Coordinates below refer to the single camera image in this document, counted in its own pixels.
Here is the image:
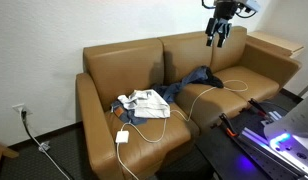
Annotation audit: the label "black robot cart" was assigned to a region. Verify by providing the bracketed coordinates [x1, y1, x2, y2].
[195, 96, 308, 180]

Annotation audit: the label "black clamp with orange handle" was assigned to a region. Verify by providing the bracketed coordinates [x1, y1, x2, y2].
[218, 112, 240, 138]
[247, 97, 272, 118]

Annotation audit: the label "white adapter mains cord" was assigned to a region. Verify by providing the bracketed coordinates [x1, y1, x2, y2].
[115, 142, 140, 180]

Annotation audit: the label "brown leather sofa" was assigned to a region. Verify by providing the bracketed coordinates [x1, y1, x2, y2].
[75, 25, 303, 180]

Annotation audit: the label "crumpled white printed cloth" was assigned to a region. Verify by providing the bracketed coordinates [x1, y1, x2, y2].
[117, 94, 139, 111]

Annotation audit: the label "white floor cable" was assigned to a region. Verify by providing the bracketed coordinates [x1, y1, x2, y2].
[37, 140, 72, 180]

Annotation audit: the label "black garment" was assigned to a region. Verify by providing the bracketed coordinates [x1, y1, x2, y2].
[205, 67, 225, 90]

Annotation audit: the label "wooden furniture piece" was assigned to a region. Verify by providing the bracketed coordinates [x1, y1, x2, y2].
[0, 140, 20, 178]

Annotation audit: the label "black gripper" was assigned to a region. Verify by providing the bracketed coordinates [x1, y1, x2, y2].
[204, 0, 240, 49]

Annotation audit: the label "silver aluminium rail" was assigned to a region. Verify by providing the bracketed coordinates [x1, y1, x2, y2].
[238, 127, 308, 180]

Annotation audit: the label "thin white charger cable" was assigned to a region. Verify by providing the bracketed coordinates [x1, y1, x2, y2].
[119, 79, 249, 144]

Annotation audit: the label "white wall outlet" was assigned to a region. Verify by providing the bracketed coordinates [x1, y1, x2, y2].
[11, 102, 30, 116]

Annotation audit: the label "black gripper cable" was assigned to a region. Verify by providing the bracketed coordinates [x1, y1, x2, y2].
[201, 0, 259, 20]

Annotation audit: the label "black power cord with plug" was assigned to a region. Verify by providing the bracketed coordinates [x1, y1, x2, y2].
[20, 109, 40, 145]

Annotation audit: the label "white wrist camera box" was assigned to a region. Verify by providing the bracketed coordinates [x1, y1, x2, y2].
[238, 0, 262, 14]

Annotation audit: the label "plain white cloth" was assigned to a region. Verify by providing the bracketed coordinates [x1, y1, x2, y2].
[128, 89, 172, 120]

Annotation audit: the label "blue denim jeans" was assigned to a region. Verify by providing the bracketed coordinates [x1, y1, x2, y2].
[109, 65, 212, 127]

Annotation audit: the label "light wooden side table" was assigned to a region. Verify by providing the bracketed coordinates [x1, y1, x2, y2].
[247, 30, 305, 60]

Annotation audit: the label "white square power adapter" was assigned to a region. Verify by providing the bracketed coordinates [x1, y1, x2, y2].
[115, 130, 131, 145]

